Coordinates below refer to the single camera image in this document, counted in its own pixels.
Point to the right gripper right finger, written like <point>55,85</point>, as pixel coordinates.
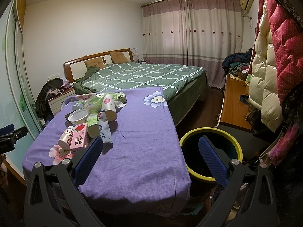
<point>216,160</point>

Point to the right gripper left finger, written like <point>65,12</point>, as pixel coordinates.
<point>84,161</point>

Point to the pink strawberry milk carton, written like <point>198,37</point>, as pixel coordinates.
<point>80,137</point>

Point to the blue white wrapper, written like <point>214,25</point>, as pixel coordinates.
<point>104,131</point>

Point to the white pink small bottle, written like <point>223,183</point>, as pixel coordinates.
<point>66,138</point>

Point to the white plastic bowl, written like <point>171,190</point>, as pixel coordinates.
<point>79,116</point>

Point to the white flower paper cup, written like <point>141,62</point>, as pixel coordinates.
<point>109,107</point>

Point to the clear green lid jar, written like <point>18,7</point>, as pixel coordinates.
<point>93,104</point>

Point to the yellow rimmed trash bin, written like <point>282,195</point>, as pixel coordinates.
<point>220,139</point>

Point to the sliding wardrobe door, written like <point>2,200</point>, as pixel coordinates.
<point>17,102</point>

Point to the purple floral tablecloth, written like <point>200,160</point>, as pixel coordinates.
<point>143,170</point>

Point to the white nightstand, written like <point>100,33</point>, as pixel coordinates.
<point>55,103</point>

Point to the wooden long cabinet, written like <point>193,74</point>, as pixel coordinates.
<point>233,111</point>

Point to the dark clothes on nightstand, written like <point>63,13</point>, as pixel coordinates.
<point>41,106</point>

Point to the green printed tissue box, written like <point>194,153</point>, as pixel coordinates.
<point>119,98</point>

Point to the cream puffer jacket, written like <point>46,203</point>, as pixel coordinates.
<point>263,83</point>

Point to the bed with green quilt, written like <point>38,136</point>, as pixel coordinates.
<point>182,85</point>

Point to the wooden headboard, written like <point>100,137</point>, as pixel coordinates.
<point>75,69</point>

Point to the left brown pillow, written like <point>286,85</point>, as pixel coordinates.
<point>95,62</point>

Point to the brown pillow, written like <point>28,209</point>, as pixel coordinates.
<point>118,57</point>
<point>95,62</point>

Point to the right brown pillow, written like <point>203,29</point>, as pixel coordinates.
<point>118,57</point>

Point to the pile of clothes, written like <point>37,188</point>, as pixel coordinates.
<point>235,59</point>

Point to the pink white curtain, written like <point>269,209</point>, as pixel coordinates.
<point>199,33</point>

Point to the red dotted puffer jacket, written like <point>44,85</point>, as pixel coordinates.
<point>287,42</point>

